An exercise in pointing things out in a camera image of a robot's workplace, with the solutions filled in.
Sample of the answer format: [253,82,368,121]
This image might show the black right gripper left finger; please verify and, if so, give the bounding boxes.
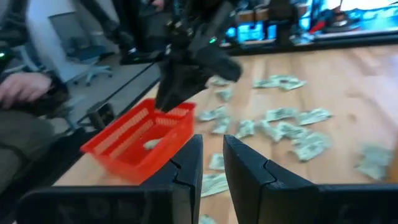
[17,134,204,224]

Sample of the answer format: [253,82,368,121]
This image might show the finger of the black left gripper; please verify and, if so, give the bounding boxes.
[154,63,188,113]
[169,71,215,112]

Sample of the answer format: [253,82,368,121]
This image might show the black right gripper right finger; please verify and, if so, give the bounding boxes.
[223,134,398,224]

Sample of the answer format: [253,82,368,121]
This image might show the white green sweetener packet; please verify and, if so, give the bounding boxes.
[292,132,332,149]
[297,108,333,126]
[290,144,327,162]
[276,121,308,140]
[201,173,229,198]
[255,120,284,142]
[252,78,280,89]
[197,105,228,122]
[234,119,256,139]
[216,88,234,102]
[354,161,389,181]
[142,138,164,151]
[211,116,231,135]
[208,152,225,171]
[269,73,299,82]
[198,214,217,224]
[264,107,299,122]
[210,76,233,87]
[278,80,307,91]
[360,142,394,166]

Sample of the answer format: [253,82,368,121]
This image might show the red slotted plastic basket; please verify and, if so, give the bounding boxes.
[80,98,196,185]

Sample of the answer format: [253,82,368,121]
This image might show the blue lit screen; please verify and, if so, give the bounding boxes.
[226,22,278,44]

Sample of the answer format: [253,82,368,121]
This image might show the blue office chair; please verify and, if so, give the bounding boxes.
[67,36,114,87]

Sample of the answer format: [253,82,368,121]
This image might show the white partition board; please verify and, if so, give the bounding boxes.
[26,0,94,82]

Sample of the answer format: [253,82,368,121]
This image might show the person's hand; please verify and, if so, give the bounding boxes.
[0,73,53,109]

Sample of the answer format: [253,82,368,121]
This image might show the person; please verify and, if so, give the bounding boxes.
[0,0,74,200]

